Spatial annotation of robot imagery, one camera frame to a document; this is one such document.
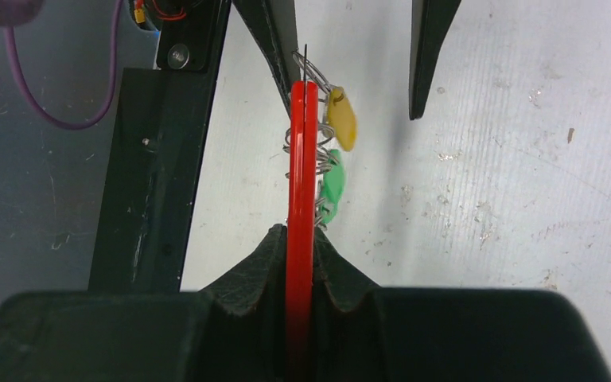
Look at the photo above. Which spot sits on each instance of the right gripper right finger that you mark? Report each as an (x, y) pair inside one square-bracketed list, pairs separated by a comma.
[(368, 332)]

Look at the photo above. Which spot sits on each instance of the green key tag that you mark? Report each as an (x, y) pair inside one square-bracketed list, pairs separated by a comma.
[(332, 189)]

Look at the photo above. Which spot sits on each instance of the yellow key tag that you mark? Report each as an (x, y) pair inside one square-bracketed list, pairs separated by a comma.
[(342, 119)]

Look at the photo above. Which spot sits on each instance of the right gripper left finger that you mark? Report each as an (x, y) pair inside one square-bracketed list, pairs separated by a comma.
[(232, 330)]

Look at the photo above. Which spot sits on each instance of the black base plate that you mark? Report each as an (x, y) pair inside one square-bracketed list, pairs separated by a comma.
[(161, 126)]

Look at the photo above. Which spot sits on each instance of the red-handled metal key holder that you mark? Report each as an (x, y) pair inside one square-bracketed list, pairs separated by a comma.
[(305, 143)]

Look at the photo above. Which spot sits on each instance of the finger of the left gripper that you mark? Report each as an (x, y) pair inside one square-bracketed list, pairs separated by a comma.
[(272, 23), (430, 22)]

